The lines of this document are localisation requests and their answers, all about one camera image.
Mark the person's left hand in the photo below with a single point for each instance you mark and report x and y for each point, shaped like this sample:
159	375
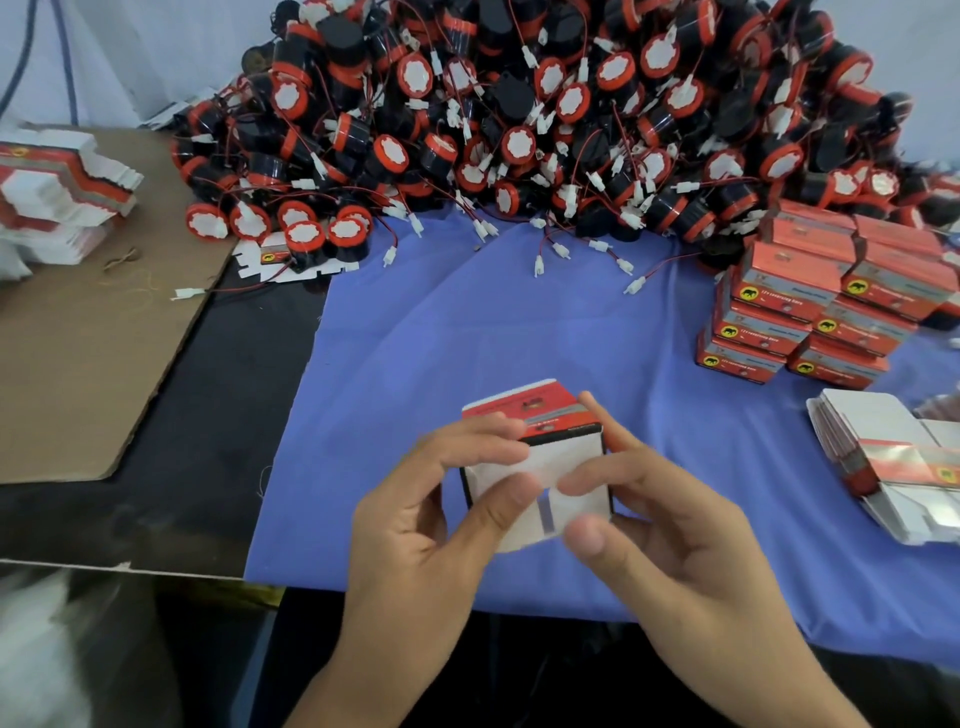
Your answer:
428	570

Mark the person's left forearm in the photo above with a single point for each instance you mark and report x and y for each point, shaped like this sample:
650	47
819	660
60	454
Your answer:
368	702

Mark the rubber band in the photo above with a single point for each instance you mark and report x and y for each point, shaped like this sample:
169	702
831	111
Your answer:
123	258

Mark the pile of black red buzzers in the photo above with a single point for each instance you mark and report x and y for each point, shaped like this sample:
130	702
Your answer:
570	105

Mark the blue cloth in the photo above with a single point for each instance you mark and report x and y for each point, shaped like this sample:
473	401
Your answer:
405	360

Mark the brown cardboard sheet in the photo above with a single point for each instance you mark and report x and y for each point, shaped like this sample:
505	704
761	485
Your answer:
90	375

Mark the stack of paper boxes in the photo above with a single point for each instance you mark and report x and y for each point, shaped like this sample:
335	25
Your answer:
60	195
893	458

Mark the orange white paper box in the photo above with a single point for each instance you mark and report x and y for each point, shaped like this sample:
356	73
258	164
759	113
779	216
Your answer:
740	360
866	324
792	278
555	458
762	327
810	228
837	365
900	281
900	233

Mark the person's right hand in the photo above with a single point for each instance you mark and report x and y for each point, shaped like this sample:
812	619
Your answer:
698	570

